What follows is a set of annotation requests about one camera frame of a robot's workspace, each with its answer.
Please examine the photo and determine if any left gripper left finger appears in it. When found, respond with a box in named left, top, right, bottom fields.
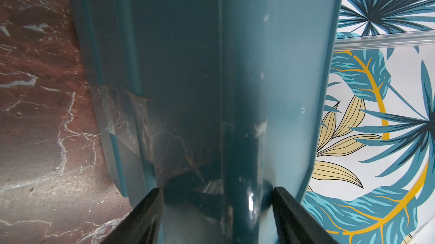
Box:
left=103, top=188, right=164, bottom=244

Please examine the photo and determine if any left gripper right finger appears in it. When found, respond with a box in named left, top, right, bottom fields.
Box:
left=271, top=187, right=328, bottom=244

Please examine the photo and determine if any teal three-drawer cabinet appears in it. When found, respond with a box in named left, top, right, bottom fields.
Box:
left=70, top=0, right=341, bottom=244

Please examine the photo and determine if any right aluminium corner post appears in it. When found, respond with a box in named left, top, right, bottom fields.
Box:
left=334, top=30, right=435, bottom=52

